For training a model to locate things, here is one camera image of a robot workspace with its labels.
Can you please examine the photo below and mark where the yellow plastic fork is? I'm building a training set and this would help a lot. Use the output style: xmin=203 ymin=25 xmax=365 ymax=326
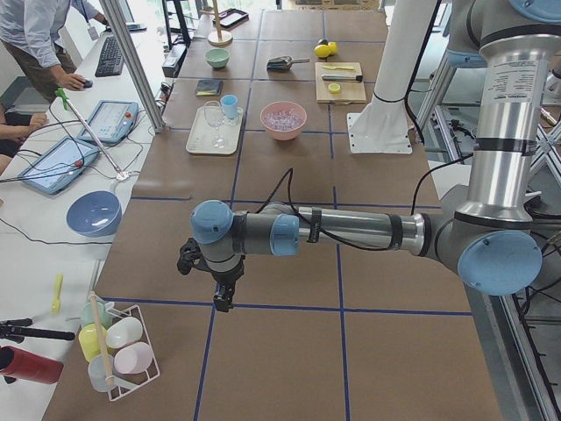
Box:
xmin=51 ymin=274 xmax=64 ymax=316

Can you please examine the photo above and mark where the grey folded cloth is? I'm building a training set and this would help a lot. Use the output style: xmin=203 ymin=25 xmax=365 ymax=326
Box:
xmin=195 ymin=79 xmax=223 ymax=97

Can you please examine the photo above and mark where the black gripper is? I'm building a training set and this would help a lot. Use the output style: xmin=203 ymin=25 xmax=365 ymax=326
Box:
xmin=211 ymin=258 xmax=245 ymax=312

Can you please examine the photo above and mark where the teach pendant tablet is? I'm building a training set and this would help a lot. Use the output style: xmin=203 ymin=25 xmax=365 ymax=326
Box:
xmin=87 ymin=100 xmax=139 ymax=145
xmin=18 ymin=136 xmax=100 ymax=195

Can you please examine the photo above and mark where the wooden rack handle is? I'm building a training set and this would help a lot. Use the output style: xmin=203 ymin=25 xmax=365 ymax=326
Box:
xmin=89 ymin=290 xmax=115 ymax=385

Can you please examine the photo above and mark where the yellow plastic knife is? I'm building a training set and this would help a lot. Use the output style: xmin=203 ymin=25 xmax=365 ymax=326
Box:
xmin=322 ymin=65 xmax=356 ymax=71

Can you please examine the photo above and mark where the white cup in rack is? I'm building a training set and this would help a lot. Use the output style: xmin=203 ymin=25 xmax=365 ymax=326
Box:
xmin=105 ymin=317 xmax=144 ymax=349

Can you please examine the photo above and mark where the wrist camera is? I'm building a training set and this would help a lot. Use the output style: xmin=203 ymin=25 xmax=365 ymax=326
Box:
xmin=176 ymin=238 xmax=204 ymax=275

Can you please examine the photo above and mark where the wooden stand with round base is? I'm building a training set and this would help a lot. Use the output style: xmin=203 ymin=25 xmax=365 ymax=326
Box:
xmin=207 ymin=0 xmax=233 ymax=47

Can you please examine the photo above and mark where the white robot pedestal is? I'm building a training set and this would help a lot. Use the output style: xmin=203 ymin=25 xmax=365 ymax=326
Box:
xmin=347 ymin=0 xmax=440 ymax=154

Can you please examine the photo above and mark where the wooden cutting board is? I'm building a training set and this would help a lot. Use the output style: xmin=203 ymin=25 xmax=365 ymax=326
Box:
xmin=315 ymin=62 xmax=366 ymax=103

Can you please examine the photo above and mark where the yellow lemon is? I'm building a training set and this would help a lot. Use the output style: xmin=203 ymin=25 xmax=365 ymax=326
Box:
xmin=314 ymin=44 xmax=331 ymax=59
xmin=328 ymin=41 xmax=337 ymax=55

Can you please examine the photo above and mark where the yellow cup in rack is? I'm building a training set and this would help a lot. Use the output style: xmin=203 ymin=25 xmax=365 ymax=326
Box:
xmin=78 ymin=323 xmax=101 ymax=362

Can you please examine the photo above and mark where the clear wine glass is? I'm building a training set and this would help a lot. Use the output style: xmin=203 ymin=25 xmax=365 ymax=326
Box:
xmin=203 ymin=100 xmax=225 ymax=149

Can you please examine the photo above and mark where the grey cup in rack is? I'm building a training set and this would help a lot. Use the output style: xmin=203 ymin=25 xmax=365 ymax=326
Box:
xmin=88 ymin=354 xmax=115 ymax=392

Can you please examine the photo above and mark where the lemon slice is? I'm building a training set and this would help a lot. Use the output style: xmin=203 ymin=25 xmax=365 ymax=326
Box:
xmin=328 ymin=82 xmax=341 ymax=94

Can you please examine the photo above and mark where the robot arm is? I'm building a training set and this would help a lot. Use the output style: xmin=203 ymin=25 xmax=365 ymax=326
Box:
xmin=177 ymin=1 xmax=560 ymax=312

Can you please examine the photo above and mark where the red cylinder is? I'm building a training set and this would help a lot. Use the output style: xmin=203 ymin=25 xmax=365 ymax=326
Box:
xmin=1 ymin=346 xmax=64 ymax=384

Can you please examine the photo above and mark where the black tripod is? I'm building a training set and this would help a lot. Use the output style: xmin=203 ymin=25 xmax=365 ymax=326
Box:
xmin=1 ymin=318 xmax=75 ymax=344

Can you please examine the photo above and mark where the aluminium frame post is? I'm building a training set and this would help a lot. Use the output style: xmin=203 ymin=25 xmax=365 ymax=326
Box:
xmin=100 ymin=0 xmax=165 ymax=133

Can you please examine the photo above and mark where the light blue cup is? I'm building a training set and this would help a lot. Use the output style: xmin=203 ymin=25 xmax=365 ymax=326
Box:
xmin=220 ymin=94 xmax=238 ymax=120

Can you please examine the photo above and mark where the green bowl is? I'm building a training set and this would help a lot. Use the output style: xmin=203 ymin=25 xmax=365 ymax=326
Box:
xmin=205 ymin=48 xmax=231 ymax=69

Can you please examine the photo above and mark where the black keyboard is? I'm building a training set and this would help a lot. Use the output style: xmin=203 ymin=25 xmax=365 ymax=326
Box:
xmin=95 ymin=37 xmax=124 ymax=77

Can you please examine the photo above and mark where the metal ice scoop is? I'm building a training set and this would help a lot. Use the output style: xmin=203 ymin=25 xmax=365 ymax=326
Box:
xmin=266 ymin=56 xmax=310 ymax=71

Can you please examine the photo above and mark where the pink metal rod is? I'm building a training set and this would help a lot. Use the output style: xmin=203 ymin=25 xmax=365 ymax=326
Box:
xmin=55 ymin=88 xmax=130 ymax=182

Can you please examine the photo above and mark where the far teach pendant tablet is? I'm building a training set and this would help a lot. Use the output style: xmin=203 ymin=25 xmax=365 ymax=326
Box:
xmin=87 ymin=100 xmax=139 ymax=145

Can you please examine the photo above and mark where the cream serving tray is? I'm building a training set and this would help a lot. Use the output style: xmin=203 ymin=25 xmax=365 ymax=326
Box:
xmin=185 ymin=107 xmax=245 ymax=155

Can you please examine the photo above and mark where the metal rod tool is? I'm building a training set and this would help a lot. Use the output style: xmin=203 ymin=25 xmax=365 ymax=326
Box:
xmin=321 ymin=74 xmax=363 ymax=82

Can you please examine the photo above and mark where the pink bowl of ice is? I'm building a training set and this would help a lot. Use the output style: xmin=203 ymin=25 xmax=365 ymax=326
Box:
xmin=259 ymin=101 xmax=308 ymax=140

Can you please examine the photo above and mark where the pink cup in rack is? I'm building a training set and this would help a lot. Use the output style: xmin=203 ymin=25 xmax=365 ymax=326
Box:
xmin=114 ymin=342 xmax=153 ymax=374

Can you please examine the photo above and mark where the near teach pendant tablet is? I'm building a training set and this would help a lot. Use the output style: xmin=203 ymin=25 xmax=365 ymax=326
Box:
xmin=18 ymin=136 xmax=100 ymax=195

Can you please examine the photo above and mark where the blue bowl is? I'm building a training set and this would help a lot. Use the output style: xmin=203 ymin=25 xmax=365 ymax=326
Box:
xmin=66 ymin=190 xmax=122 ymax=238

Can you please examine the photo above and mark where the white wire cup rack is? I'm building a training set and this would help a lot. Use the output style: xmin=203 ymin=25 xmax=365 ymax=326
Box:
xmin=78 ymin=293 xmax=160 ymax=402

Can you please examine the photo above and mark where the green cup in rack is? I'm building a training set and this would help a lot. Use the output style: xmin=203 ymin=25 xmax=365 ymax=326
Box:
xmin=79 ymin=296 xmax=110 ymax=329

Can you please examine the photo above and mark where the person in white shirt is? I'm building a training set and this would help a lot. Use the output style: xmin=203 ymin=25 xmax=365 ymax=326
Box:
xmin=1 ymin=0 xmax=109 ymax=103

